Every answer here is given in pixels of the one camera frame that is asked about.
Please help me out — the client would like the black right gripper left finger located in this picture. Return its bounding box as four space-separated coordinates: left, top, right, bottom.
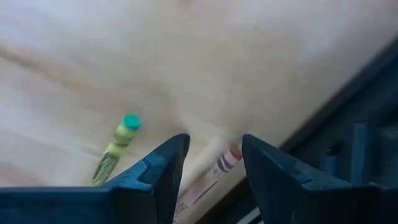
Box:
0 133 191 224

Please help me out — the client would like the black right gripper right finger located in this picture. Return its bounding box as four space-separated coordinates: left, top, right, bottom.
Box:
241 134 398 224

